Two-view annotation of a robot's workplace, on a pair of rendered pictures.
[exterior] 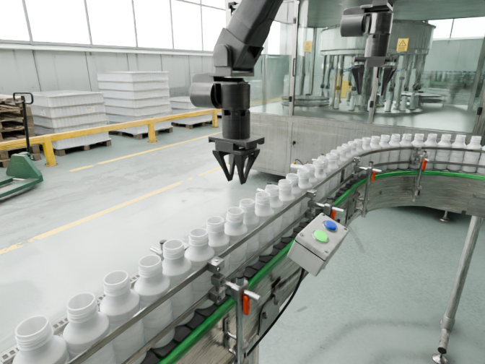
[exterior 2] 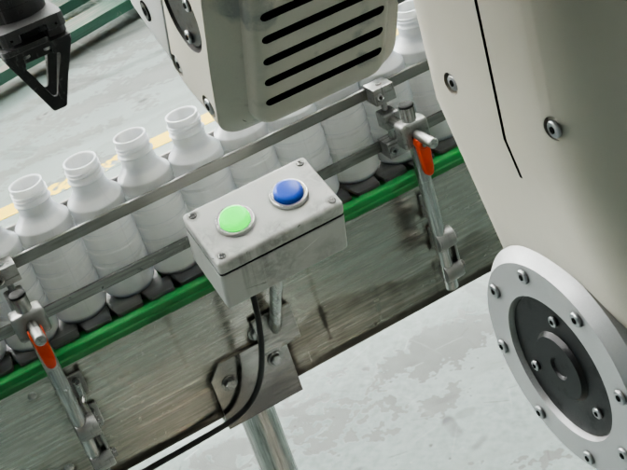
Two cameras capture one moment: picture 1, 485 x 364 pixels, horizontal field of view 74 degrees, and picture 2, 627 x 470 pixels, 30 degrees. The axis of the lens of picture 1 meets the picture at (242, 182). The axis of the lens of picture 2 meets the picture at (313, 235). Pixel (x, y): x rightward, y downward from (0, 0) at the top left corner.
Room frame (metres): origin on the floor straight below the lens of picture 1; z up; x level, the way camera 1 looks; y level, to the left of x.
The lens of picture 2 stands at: (-0.13, -0.82, 1.65)
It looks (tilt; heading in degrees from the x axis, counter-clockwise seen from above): 30 degrees down; 37
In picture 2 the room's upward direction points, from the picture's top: 18 degrees counter-clockwise
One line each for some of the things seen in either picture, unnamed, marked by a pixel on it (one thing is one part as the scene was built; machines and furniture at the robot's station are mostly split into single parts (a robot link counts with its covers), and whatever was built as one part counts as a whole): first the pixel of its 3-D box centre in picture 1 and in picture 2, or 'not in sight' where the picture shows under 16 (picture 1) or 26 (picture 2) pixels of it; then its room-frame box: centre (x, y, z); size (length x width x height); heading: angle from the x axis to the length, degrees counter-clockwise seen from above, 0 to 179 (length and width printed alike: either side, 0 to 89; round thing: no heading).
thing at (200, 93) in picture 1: (218, 78); not in sight; (0.67, 0.05, 1.45); 0.12 x 0.09 x 0.12; 55
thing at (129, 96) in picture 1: (136, 102); not in sight; (7.40, 2.41, 0.67); 1.23 x 1.04 x 1.35; 56
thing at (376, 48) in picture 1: (376, 49); not in sight; (0.93, -0.36, 1.51); 0.10 x 0.07 x 0.07; 55
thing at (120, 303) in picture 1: (123, 319); not in sight; (0.41, 0.19, 1.08); 0.06 x 0.06 x 0.17
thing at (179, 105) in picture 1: (187, 111); not in sight; (8.57, 1.47, 0.33); 1.23 x 1.04 x 0.66; 54
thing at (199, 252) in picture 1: (200, 268); (5, 275); (0.55, 0.09, 1.08); 0.06 x 0.06 x 0.17
